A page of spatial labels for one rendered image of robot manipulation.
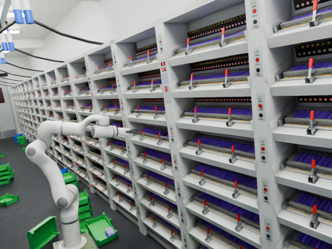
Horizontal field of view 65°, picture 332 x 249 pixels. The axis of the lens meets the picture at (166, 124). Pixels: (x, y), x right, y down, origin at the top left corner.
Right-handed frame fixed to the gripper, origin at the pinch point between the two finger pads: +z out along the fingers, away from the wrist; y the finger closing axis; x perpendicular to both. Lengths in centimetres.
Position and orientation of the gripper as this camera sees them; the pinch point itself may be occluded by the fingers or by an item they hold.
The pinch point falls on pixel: (134, 131)
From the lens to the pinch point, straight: 195.3
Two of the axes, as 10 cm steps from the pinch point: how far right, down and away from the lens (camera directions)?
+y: 5.9, 0.8, -8.0
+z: 8.0, 0.0, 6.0
